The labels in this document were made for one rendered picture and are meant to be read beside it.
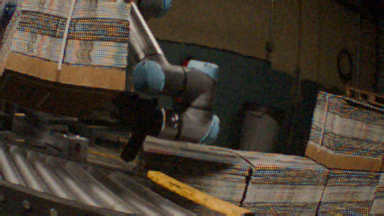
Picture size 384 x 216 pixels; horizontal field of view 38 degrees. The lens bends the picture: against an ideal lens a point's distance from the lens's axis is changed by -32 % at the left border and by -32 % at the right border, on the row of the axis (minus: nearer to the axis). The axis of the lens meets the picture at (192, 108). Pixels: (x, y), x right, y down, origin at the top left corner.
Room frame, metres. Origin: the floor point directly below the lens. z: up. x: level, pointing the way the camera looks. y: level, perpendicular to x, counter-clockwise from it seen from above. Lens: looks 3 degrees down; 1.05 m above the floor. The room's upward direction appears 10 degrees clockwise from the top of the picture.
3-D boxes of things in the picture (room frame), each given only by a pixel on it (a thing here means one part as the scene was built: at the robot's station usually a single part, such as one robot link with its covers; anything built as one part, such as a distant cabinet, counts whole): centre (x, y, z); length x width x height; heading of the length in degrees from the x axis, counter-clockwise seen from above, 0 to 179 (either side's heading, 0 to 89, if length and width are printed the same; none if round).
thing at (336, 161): (2.22, -0.58, 0.86); 0.38 x 0.29 x 0.04; 7
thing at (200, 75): (1.86, 0.00, 1.01); 0.11 x 0.08 x 0.11; 130
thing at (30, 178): (1.25, 0.33, 0.77); 0.47 x 0.05 x 0.05; 26
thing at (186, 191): (1.43, -0.04, 0.81); 0.43 x 0.03 x 0.02; 26
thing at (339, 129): (2.22, -0.59, 0.95); 0.38 x 0.29 x 0.23; 7
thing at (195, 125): (1.87, -0.01, 0.91); 0.11 x 0.08 x 0.09; 117
